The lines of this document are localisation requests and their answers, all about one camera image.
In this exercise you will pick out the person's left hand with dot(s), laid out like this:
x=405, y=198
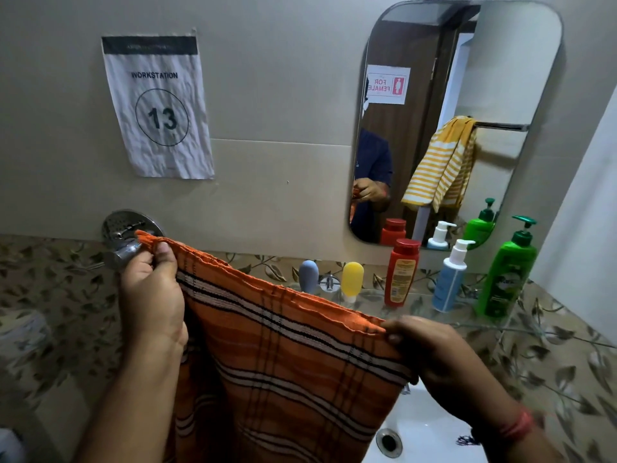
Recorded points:
x=152, y=303

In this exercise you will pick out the grey silicone squeeze bottle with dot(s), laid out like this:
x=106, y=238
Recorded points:
x=308, y=275

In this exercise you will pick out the clear glass shelf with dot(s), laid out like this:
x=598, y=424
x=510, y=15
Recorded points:
x=424, y=315

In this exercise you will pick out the person's left forearm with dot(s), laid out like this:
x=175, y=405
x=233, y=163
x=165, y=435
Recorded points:
x=130, y=409

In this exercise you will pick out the yellow silicone squeeze bottle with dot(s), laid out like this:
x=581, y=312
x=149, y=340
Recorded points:
x=352, y=279

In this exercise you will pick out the chrome shelf bracket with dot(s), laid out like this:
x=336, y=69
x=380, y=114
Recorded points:
x=330, y=283

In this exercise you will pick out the person's right hand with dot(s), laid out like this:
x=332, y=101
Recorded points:
x=443, y=361

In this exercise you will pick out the orange plaid towel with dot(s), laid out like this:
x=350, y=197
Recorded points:
x=289, y=371

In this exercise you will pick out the chrome wall valve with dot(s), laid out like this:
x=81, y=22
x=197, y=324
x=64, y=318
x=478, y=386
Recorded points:
x=120, y=231

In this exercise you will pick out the white crumpled paper sign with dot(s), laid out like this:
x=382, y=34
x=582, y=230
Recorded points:
x=159, y=110

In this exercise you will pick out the green pump bottle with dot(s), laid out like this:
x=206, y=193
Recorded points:
x=506, y=279

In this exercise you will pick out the white wash basin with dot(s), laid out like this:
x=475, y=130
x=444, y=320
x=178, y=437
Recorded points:
x=429, y=424

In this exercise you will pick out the blue white pump bottle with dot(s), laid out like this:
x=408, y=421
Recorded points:
x=448, y=282

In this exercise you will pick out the white toilet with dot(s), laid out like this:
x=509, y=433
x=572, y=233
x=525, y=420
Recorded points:
x=9, y=448

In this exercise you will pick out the rounded wall mirror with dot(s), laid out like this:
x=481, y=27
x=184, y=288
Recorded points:
x=506, y=62

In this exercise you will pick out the red bottle with yellow label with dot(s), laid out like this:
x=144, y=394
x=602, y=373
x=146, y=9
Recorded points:
x=401, y=274

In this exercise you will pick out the person's right forearm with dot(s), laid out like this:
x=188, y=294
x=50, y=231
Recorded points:
x=520, y=448

